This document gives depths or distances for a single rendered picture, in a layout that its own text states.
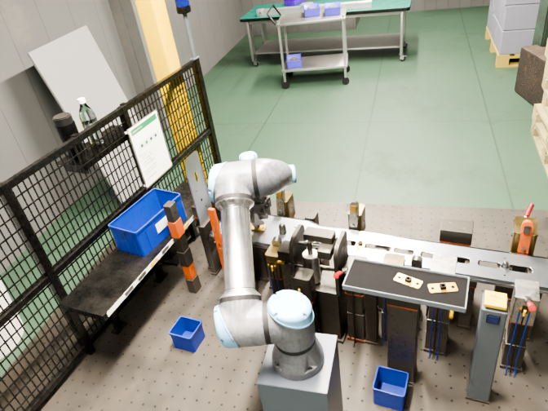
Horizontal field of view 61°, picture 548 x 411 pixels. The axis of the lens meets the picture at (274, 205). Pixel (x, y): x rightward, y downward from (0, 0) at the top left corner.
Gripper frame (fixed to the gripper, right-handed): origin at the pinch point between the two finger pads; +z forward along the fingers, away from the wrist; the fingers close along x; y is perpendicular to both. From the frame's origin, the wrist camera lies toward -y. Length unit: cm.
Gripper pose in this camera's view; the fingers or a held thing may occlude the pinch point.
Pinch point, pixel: (256, 224)
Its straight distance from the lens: 206.4
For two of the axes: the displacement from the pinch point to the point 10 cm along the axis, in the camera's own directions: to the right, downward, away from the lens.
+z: 1.3, 8.2, 5.6
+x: 3.8, -5.6, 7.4
